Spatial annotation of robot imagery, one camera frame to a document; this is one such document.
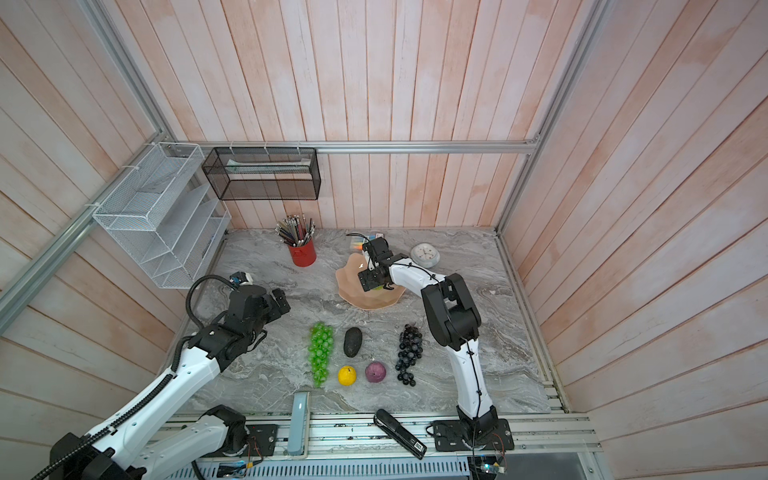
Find green fake grape bunch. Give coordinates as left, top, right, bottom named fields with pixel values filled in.
left=308, top=322, right=334, bottom=388

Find pack of colour highlighters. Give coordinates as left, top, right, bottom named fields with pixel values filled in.
left=347, top=232, right=384, bottom=251

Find white mesh wall shelf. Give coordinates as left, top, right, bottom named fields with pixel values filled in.
left=94, top=143, right=231, bottom=290

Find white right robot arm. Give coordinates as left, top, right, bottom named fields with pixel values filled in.
left=358, top=237, right=499, bottom=440

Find white blue alarm clock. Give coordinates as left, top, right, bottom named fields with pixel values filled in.
left=410, top=242, right=441, bottom=269

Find bundle of pencils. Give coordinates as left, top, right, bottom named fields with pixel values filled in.
left=275, top=215, right=315, bottom=248

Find black fake grape bunch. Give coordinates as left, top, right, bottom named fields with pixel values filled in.
left=395, top=325, right=423, bottom=387

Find dark fake avocado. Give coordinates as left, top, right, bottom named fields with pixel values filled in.
left=343, top=327, right=363, bottom=358

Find red metal pencil cup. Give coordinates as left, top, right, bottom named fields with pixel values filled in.
left=289, top=239, right=317, bottom=268

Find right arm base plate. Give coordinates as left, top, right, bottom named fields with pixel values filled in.
left=426, top=419, right=515, bottom=453

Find yellow fake lemon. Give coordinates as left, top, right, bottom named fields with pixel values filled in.
left=337, top=366, right=357, bottom=386

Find black stapler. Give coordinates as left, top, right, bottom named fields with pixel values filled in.
left=373, top=409, right=427, bottom=460

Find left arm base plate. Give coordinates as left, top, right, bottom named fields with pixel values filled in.
left=245, top=423, right=278, bottom=459

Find pink wavy fruit bowl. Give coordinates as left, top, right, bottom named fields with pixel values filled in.
left=335, top=253, right=405, bottom=311

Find purple fake fig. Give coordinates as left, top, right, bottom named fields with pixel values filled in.
left=365, top=361, right=387, bottom=383

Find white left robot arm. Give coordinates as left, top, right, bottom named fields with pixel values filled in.
left=36, top=272, right=290, bottom=479

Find black mesh wall basket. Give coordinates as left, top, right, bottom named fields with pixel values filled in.
left=202, top=146, right=322, bottom=201

